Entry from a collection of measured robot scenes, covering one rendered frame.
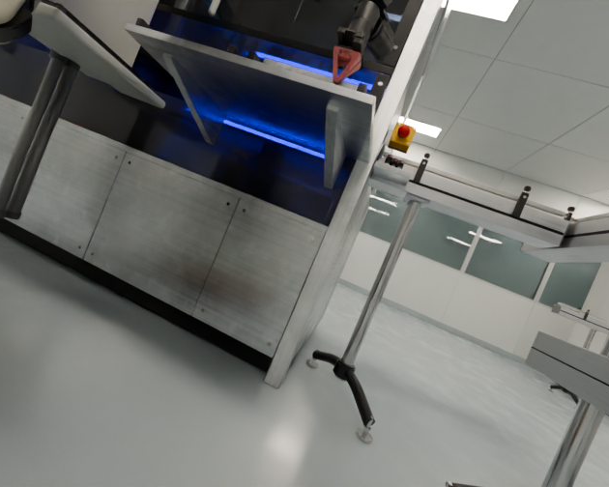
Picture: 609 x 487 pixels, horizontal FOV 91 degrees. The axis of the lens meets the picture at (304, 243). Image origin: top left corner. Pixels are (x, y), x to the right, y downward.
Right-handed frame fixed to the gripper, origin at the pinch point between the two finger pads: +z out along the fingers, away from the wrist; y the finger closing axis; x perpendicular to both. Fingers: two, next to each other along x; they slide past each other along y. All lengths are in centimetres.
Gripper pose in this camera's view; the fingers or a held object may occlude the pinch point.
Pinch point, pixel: (336, 79)
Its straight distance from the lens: 81.4
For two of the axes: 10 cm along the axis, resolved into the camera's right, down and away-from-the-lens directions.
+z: -4.1, 9.1, -1.0
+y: 1.6, 1.8, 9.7
